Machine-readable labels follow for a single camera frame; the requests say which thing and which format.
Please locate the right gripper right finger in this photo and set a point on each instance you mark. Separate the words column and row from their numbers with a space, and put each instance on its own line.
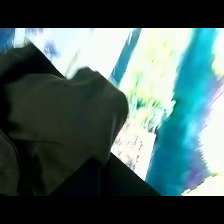
column 123, row 181

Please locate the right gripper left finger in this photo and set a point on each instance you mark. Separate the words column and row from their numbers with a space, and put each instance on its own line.
column 81, row 181

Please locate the dark olive garment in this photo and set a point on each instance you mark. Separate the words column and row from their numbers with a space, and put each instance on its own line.
column 60, row 110

